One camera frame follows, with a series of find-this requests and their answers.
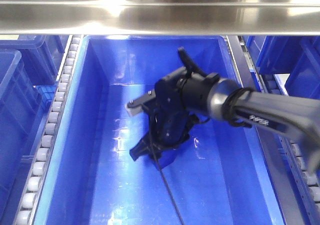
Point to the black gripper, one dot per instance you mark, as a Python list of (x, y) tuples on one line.
[(180, 97)]

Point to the large blue plastic bin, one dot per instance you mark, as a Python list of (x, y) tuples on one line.
[(217, 177)]

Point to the steel roller shelf frame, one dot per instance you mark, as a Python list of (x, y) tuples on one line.
[(160, 17)]

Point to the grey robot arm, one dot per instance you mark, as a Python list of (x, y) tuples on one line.
[(295, 118)]

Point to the blue bin at right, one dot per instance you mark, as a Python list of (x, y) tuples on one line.
[(297, 56)]

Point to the white roller track left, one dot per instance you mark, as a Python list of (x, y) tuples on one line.
[(35, 180)]

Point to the blue bin at left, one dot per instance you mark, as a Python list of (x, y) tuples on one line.
[(29, 66)]

